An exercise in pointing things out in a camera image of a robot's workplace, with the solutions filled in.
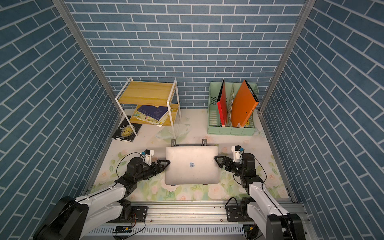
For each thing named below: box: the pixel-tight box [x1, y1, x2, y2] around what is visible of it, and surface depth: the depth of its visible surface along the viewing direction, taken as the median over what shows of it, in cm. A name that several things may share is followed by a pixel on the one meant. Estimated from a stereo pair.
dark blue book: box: [137, 105, 169, 121], surface depth 98 cm
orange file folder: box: [231, 79, 259, 128], surface depth 98 cm
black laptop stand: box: [171, 138, 216, 147], surface depth 88 cm
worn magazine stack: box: [133, 110, 170, 128], surface depth 95 cm
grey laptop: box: [165, 146, 220, 185], surface depth 85 cm
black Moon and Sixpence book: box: [111, 115, 143, 143], surface depth 104 cm
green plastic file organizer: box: [207, 82, 259, 136], surface depth 104 cm
